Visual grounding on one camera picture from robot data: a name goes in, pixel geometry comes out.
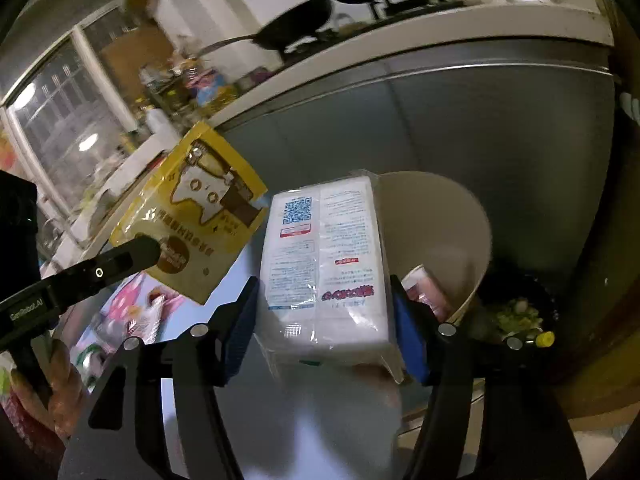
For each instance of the beige round trash bin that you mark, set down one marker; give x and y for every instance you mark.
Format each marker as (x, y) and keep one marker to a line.
(432, 221)

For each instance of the white tissue pack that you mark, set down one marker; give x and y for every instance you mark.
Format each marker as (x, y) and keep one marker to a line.
(324, 289)

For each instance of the grey cabinet fronts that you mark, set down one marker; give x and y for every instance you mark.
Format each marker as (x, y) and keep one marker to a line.
(525, 124)

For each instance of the blue cartoon pig tablecloth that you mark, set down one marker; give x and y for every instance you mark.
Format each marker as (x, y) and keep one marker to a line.
(309, 422)

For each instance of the black frying pan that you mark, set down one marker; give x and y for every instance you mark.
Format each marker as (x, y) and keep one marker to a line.
(302, 21)

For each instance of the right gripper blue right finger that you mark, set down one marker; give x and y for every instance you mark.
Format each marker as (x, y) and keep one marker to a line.
(524, 434)

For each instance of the gas stove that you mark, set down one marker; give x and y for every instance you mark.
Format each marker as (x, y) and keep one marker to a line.
(338, 26)

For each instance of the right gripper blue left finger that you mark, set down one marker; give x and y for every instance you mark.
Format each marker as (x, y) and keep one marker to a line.
(235, 329)

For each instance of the barred kitchen window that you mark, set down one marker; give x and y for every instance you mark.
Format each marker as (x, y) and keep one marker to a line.
(77, 137)

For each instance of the cooking oil bottle blue label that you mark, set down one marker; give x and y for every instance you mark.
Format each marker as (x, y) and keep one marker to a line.
(213, 92)

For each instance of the white plastic jug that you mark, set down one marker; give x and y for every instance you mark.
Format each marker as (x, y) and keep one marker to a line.
(160, 125)

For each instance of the yellow cartoon snack pouch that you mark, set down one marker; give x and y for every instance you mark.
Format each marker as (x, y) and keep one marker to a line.
(200, 205)

